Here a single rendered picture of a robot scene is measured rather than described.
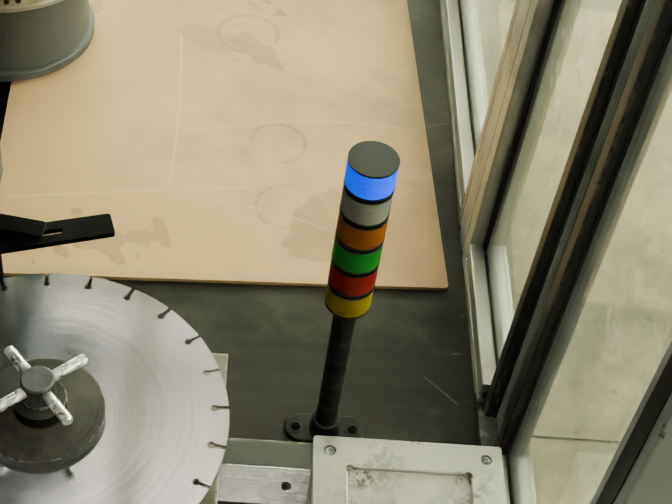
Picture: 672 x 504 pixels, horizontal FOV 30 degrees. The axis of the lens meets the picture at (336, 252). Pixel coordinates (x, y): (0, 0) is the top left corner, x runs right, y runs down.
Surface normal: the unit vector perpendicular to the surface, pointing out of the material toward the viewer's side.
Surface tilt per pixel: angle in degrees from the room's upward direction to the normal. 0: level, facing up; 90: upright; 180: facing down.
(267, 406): 0
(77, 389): 5
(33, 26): 89
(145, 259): 0
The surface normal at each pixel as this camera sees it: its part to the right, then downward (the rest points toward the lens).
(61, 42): 0.77, 0.52
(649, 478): 0.00, 0.74
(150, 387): 0.11, -0.67
